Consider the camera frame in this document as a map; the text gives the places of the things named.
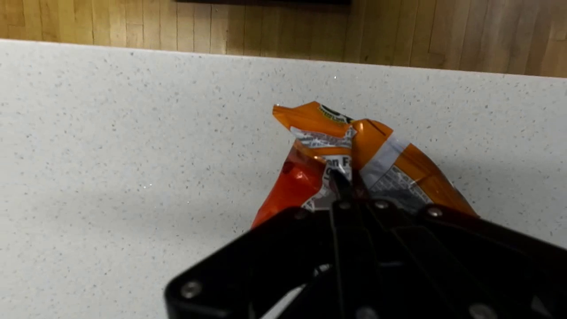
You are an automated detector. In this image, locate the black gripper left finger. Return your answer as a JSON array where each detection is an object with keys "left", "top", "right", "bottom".
[{"left": 163, "top": 168, "right": 387, "bottom": 319}]

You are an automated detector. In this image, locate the orange snack packet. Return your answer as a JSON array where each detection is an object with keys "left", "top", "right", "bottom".
[{"left": 250, "top": 98, "right": 481, "bottom": 230}]

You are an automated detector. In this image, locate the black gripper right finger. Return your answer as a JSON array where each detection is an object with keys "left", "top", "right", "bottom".
[{"left": 353, "top": 175, "right": 567, "bottom": 319}]

